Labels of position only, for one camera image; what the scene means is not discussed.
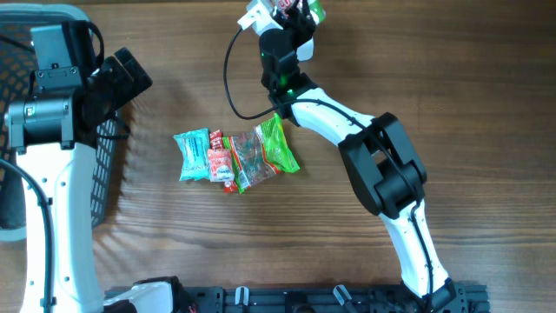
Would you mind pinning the cup noodles cup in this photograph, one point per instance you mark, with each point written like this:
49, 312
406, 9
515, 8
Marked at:
313, 7

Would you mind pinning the small red white packet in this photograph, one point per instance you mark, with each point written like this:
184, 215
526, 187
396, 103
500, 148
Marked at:
220, 166

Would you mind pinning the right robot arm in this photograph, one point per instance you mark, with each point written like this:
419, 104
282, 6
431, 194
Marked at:
382, 165

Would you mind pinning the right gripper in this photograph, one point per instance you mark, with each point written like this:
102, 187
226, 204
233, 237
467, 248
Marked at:
296, 17

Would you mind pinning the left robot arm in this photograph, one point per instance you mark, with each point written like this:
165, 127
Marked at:
53, 131

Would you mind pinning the white barcode scanner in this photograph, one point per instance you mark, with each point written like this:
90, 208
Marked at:
305, 51

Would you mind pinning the teal tissue pack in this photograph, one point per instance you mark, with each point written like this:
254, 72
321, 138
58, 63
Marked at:
194, 145

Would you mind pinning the clear green snack bag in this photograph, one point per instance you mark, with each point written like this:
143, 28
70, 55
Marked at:
250, 164

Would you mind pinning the red chocolate bar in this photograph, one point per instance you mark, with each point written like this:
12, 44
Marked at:
216, 143

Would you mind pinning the grey plastic mesh basket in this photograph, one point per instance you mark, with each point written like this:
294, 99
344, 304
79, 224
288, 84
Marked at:
16, 63

